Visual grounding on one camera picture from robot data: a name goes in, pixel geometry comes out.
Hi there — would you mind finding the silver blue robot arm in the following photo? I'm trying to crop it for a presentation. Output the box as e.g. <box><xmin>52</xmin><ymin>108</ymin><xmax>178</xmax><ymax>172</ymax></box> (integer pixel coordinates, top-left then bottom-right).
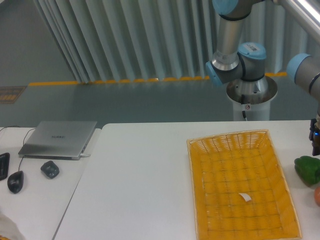
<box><xmin>205</xmin><ymin>0</ymin><xmax>320</xmax><ymax>156</ymax></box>

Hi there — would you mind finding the black mouse cable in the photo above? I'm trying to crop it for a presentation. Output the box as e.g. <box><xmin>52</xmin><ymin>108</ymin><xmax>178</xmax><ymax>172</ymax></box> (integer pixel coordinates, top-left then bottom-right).
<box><xmin>0</xmin><ymin>125</ymin><xmax>37</xmax><ymax>173</ymax></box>

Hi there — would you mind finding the black computer mouse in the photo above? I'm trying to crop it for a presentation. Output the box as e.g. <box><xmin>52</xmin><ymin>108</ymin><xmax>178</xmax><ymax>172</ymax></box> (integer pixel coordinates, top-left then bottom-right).
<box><xmin>7</xmin><ymin>170</ymin><xmax>24</xmax><ymax>194</ymax></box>

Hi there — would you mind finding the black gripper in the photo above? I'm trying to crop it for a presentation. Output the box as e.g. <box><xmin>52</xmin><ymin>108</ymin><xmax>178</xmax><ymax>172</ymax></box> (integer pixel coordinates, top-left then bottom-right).
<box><xmin>309</xmin><ymin>115</ymin><xmax>320</xmax><ymax>156</ymax></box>

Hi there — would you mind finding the small black plastic holder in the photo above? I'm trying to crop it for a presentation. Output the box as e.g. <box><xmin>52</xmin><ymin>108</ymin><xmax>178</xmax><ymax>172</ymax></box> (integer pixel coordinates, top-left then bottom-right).
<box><xmin>40</xmin><ymin>160</ymin><xmax>60</xmax><ymax>179</ymax></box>

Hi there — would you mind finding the orange round fruit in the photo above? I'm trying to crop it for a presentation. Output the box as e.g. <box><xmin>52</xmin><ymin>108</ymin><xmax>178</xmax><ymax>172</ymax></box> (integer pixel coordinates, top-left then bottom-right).
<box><xmin>313</xmin><ymin>186</ymin><xmax>320</xmax><ymax>206</ymax></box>

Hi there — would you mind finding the white paper label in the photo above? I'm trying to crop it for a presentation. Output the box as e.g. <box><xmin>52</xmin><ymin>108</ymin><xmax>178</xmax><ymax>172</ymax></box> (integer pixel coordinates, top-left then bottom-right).
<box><xmin>238</xmin><ymin>192</ymin><xmax>252</xmax><ymax>202</ymax></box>

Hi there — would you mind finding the white cloth bag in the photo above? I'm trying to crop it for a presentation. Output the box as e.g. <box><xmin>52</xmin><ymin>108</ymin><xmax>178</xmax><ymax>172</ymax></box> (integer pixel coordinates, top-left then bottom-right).
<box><xmin>0</xmin><ymin>213</ymin><xmax>25</xmax><ymax>240</ymax></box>

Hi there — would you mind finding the yellow wicker basket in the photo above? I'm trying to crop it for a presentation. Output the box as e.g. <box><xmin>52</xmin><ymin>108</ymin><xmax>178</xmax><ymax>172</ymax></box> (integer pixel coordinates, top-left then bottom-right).
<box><xmin>187</xmin><ymin>129</ymin><xmax>302</xmax><ymax>240</ymax></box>

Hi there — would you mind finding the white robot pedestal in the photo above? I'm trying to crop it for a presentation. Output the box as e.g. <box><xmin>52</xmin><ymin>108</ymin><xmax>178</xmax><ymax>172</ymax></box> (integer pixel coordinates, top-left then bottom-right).
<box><xmin>226</xmin><ymin>76</ymin><xmax>278</xmax><ymax>121</ymax></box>

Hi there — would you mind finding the black pedestal cable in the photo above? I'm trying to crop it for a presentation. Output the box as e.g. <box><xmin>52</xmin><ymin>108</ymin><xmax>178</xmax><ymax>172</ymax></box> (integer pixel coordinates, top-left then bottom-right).
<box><xmin>240</xmin><ymin>93</ymin><xmax>249</xmax><ymax>122</ymax></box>

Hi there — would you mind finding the green bell pepper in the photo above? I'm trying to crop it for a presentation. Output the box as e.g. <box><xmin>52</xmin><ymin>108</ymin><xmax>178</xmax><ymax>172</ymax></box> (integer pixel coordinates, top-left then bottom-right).
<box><xmin>294</xmin><ymin>155</ymin><xmax>320</xmax><ymax>186</ymax></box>

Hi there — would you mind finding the silver closed laptop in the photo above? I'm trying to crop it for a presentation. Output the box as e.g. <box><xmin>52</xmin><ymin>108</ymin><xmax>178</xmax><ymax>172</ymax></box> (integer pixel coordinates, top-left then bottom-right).
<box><xmin>18</xmin><ymin>121</ymin><xmax>97</xmax><ymax>161</ymax></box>

